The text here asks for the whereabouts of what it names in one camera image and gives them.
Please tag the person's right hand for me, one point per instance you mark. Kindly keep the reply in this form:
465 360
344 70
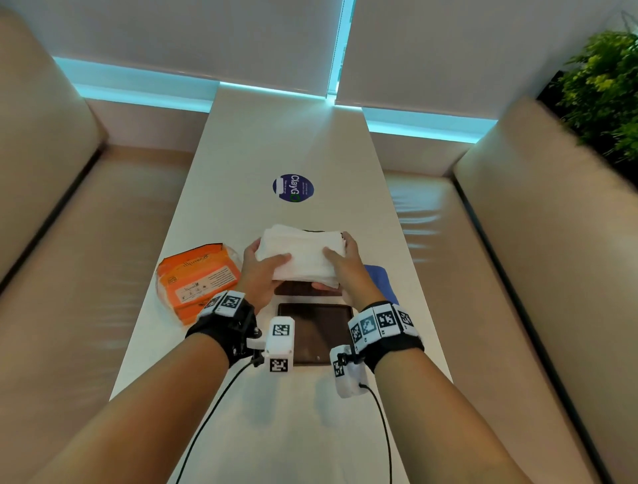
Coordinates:
356 279

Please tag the person's left hand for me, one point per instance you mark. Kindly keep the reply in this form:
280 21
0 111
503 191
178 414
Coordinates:
254 281

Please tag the person's left thumb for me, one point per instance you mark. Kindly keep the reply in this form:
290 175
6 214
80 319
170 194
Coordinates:
276 259

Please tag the person's right thumb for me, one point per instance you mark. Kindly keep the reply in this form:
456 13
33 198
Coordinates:
333 254

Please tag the white tissue stack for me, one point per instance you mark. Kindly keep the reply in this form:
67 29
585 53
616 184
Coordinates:
304 257

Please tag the person's left forearm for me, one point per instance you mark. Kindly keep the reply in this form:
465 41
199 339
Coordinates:
149 414

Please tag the person's right forearm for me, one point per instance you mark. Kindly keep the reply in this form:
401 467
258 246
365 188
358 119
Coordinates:
438 429

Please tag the dark brown tissue box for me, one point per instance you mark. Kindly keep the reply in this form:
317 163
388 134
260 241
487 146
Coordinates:
299 288

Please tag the blue cloth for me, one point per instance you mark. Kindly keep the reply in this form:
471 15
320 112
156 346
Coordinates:
381 281

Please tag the round blue sticker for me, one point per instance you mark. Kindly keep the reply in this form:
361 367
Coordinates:
293 188

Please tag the dark brown box lid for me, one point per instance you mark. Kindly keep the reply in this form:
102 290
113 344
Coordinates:
316 334

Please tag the orange tissue packet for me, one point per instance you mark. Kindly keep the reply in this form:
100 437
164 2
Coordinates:
197 281

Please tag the beige sofa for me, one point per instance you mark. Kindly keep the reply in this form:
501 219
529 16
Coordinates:
60 239
538 279

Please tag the white roller blind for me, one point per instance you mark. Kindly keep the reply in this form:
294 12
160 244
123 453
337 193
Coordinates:
199 40
468 55

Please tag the green plant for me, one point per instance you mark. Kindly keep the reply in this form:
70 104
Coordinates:
605 94

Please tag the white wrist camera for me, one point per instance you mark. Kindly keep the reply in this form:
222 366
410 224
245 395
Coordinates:
349 371
279 344

